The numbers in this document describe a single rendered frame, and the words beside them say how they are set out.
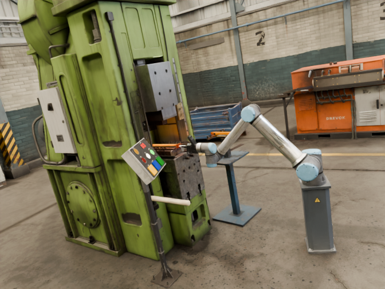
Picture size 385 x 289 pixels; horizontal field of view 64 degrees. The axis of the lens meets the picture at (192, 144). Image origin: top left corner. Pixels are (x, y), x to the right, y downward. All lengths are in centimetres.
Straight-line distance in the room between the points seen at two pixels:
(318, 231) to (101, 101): 215
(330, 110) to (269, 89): 476
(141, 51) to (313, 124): 396
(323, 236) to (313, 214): 22
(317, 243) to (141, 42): 229
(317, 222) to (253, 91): 822
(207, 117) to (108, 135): 401
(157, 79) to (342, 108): 389
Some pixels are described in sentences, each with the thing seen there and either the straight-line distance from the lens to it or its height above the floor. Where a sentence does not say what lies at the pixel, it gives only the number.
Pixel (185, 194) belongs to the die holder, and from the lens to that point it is 292.
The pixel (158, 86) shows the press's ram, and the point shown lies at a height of 156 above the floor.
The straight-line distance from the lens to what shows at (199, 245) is 315.
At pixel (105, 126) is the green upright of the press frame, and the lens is 292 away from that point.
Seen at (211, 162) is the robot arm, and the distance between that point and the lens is 268.
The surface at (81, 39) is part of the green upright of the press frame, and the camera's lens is 287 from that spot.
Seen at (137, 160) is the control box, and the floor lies 112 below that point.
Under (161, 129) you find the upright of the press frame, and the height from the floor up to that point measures 111.
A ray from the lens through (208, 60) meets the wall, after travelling 1126.
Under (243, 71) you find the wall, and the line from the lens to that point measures 1081.
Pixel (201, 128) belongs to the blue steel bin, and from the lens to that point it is 681.
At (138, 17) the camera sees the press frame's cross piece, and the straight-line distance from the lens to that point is 294.
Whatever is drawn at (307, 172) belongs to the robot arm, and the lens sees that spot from 240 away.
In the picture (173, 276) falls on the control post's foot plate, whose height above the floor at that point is 1.
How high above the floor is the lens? 168
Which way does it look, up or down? 14 degrees down
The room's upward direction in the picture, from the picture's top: 11 degrees counter-clockwise
